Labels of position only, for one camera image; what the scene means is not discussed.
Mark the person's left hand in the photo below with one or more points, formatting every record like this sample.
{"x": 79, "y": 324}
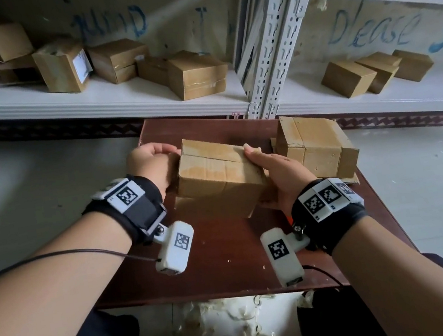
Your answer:
{"x": 146, "y": 164}

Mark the person's right hand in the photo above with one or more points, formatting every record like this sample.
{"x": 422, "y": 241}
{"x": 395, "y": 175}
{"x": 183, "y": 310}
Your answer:
{"x": 285, "y": 175}

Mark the person's left fingers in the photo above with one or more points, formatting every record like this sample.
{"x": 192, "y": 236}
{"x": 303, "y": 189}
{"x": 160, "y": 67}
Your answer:
{"x": 164, "y": 148}

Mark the person's right fingers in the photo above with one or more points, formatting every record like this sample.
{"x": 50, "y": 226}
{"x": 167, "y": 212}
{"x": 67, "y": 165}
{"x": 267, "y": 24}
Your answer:
{"x": 252, "y": 152}

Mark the long brown cardboard box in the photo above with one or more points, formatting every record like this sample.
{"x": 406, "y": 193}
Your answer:
{"x": 214, "y": 175}

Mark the person's left forearm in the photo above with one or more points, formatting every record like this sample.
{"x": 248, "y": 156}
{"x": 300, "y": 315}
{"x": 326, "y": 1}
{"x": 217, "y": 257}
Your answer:
{"x": 46, "y": 300}

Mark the person's right forearm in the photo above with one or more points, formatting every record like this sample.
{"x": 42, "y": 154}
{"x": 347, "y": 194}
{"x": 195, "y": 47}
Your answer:
{"x": 404, "y": 279}

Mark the small white shelf tag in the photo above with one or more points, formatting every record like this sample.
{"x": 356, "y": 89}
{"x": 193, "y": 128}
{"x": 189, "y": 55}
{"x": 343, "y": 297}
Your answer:
{"x": 236, "y": 115}

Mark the taped square cardboard box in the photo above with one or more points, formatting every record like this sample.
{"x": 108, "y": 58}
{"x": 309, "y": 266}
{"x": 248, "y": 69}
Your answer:
{"x": 318, "y": 147}

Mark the small brown cardboard box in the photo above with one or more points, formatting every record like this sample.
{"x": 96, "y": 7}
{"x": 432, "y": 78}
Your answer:
{"x": 153, "y": 71}

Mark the cardboard box white label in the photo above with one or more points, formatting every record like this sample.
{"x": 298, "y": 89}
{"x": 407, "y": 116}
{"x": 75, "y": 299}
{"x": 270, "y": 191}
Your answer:
{"x": 61, "y": 69}

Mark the cardboard panel blue writing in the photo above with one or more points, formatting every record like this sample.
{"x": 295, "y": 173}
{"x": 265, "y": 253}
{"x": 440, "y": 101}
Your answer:
{"x": 165, "y": 16}
{"x": 370, "y": 27}

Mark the pile of pale shavings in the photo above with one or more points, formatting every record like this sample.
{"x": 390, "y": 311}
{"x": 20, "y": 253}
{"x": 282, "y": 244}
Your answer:
{"x": 237, "y": 329}

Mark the open empty cardboard box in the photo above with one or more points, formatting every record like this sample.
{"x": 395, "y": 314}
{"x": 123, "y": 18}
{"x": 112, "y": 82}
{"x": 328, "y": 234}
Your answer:
{"x": 7, "y": 40}

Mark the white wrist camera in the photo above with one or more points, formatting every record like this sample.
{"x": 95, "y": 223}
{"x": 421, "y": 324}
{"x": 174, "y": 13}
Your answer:
{"x": 282, "y": 254}
{"x": 177, "y": 247}

